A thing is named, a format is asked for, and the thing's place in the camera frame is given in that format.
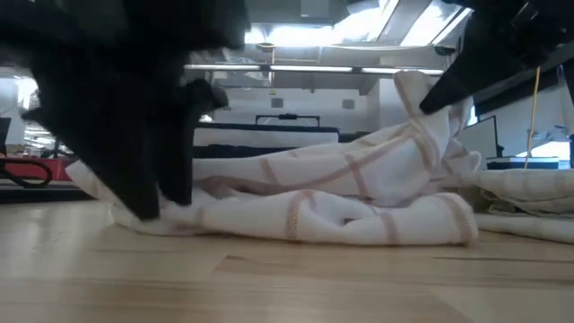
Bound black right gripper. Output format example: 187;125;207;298
419;0;574;114

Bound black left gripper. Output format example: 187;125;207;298
25;57;229;222

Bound navy fabric basket white label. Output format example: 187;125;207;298
192;112;341;160

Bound white towel grey checks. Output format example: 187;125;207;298
461;167;574;246

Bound white towel red-brown checks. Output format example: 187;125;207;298
66;68;483;249

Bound black ceiling beam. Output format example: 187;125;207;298
473;53;574;117

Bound red plastic bin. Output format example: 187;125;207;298
3;157;74;182

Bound navy white striped basket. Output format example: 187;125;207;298
485;155;562;171

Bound long ceiling light strip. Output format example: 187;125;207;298
183;63;446;75

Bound dark screen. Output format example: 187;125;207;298
0;117;13;156

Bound yellow cable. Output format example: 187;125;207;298
524;66;542;170

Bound black looped cable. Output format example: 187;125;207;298
0;157;55;189

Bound black metal table frame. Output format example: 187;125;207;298
0;180;93;205

